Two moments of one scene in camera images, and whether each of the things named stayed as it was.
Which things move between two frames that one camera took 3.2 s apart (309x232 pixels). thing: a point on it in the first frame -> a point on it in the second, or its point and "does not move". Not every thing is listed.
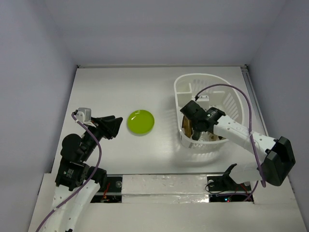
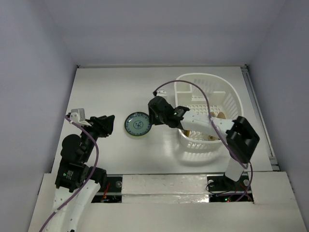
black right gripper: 194,121 -> 157,111
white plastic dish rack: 210,91 does not move
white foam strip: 164,189 does not move
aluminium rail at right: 249,82 does not move
